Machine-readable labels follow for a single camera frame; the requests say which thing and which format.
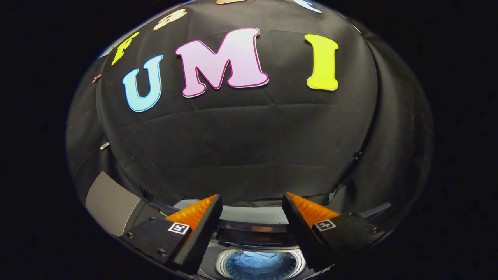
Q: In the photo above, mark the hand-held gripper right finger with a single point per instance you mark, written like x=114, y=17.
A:
x=297, y=229

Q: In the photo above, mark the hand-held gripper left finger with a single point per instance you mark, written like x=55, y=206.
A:
x=202, y=233

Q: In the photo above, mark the small grey washing machine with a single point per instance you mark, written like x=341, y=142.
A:
x=212, y=261

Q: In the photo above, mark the light blue polo shirt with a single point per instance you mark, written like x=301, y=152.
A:
x=260, y=266

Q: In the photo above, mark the black backdrop cloth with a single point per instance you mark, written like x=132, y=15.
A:
x=249, y=147

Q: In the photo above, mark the silver clip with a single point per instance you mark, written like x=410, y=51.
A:
x=104, y=146

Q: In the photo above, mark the red clip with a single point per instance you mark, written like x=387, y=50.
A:
x=97, y=78

